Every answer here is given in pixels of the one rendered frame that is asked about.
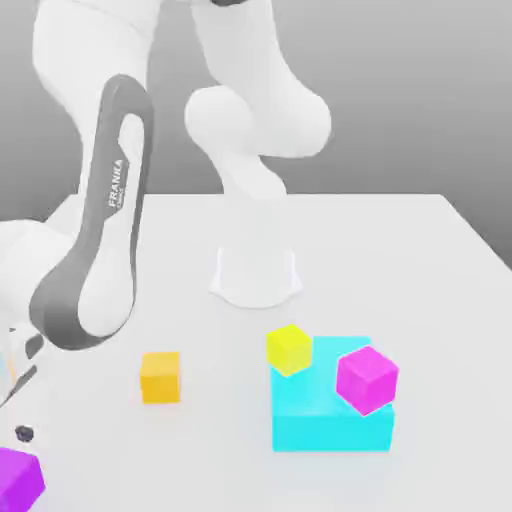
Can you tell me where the small purple cube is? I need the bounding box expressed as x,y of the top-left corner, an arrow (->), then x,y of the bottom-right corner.
0,446 -> 46,512

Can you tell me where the large cyan box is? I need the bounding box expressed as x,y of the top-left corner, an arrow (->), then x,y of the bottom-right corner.
270,335 -> 396,454

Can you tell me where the small orange cube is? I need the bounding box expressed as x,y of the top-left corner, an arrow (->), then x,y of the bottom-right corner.
140,351 -> 182,405

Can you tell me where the small magenta cube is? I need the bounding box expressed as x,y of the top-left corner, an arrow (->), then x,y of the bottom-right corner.
335,345 -> 401,418

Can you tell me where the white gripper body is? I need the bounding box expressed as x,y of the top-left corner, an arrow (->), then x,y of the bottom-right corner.
0,358 -> 50,446

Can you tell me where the small yellow cube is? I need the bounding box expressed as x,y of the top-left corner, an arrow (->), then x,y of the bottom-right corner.
265,323 -> 314,378

